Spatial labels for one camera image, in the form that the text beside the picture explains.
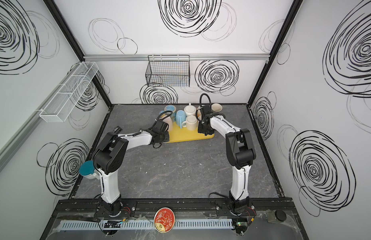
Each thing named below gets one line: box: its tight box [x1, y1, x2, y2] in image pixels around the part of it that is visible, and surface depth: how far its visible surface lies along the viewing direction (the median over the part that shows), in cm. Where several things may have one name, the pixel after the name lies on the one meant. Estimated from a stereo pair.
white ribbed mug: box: [184, 102, 197, 117], surface depth 107 cm
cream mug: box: [182, 115, 198, 131], surface depth 104 cm
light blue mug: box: [175, 109, 187, 129], surface depth 104 cm
